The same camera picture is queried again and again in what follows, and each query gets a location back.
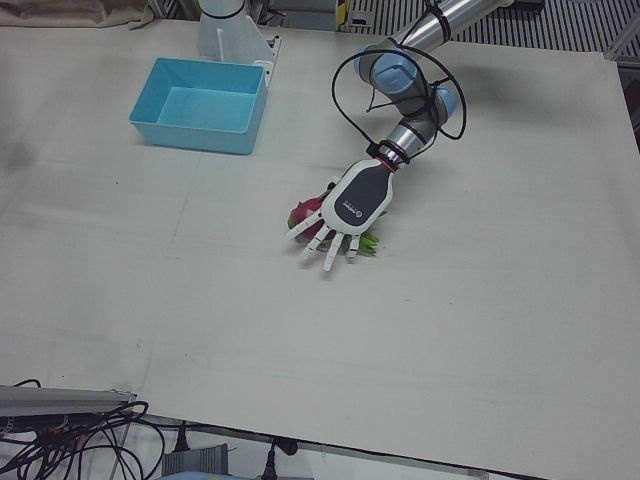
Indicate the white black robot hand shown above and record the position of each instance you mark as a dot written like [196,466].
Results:
[360,200]

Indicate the pink green dragon fruit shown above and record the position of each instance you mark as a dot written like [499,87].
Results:
[306,209]

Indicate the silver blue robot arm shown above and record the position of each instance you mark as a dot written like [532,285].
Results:
[450,15]

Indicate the light blue plastic bin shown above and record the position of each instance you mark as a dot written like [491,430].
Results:
[200,115]

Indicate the grey slatted panel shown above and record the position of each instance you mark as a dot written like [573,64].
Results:
[380,15]

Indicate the yellow black striped marker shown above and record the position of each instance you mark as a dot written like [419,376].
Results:
[341,11]

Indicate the grey ribbed box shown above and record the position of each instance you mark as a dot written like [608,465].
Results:
[195,457]

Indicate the blue grey teach pendant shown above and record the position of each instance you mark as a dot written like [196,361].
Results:
[205,476]

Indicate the beige cloth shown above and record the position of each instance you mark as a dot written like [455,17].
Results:
[65,12]

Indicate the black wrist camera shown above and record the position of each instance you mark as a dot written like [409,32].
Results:
[373,149]

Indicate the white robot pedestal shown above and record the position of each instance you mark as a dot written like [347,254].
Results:
[235,35]

